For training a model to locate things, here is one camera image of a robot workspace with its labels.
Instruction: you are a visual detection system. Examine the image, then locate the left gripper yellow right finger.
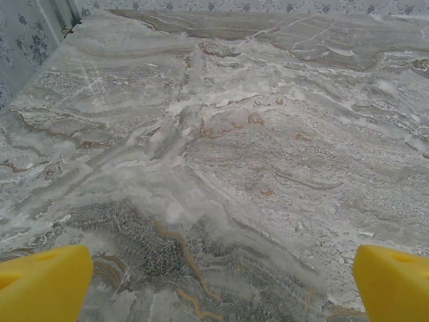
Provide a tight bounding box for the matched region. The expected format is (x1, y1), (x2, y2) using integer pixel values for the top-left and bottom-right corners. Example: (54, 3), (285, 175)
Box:
(354, 244), (429, 322)

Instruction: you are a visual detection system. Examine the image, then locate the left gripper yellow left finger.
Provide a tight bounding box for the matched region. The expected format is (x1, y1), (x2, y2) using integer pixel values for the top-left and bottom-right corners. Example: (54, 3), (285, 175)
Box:
(0, 244), (94, 322)

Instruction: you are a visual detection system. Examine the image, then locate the aluminium frame corner post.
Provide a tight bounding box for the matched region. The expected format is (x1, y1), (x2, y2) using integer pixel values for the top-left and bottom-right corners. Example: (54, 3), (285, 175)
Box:
(39, 0), (83, 46)

